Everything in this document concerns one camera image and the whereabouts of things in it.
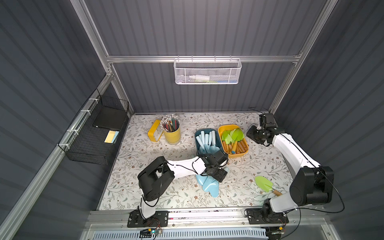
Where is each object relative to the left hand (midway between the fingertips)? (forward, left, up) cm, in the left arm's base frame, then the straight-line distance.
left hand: (222, 176), depth 84 cm
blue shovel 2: (+29, +10, +1) cm, 31 cm away
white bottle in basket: (+52, +12, +31) cm, 62 cm away
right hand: (+21, -16, +12) cm, 29 cm away
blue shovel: (+23, +13, 0) cm, 26 cm away
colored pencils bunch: (+31, +32, +10) cm, 46 cm away
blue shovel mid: (+27, +5, 0) cm, 27 cm away
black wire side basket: (+8, +68, +24) cm, 73 cm away
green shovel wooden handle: (+24, -7, 0) cm, 25 cm away
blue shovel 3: (-5, +6, -2) cm, 8 cm away
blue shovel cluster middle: (0, +12, -4) cm, 12 cm away
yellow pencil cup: (+24, +30, +5) cm, 39 cm away
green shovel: (+28, -14, +1) cm, 31 cm away
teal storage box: (+22, 0, +1) cm, 22 cm away
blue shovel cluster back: (+26, +4, +1) cm, 26 cm away
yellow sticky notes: (+13, +58, +21) cm, 63 cm away
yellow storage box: (+35, -5, +1) cm, 35 cm away
